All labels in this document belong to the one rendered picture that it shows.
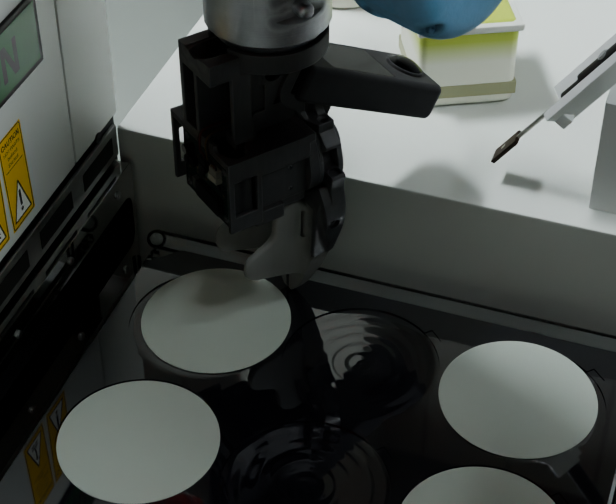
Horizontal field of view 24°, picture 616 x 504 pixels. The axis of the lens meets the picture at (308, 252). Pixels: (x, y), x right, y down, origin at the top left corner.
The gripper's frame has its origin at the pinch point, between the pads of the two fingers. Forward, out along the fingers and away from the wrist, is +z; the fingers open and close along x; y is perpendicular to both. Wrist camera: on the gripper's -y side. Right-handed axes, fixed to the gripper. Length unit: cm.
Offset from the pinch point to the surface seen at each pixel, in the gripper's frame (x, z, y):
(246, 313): 0.7, 1.4, 4.7
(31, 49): -8.4, -17.6, 13.6
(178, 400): 5.0, 1.5, 12.4
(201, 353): 2.2, 1.5, 9.1
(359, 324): 5.5, 1.6, -1.2
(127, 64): -155, 91, -59
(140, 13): -170, 91, -70
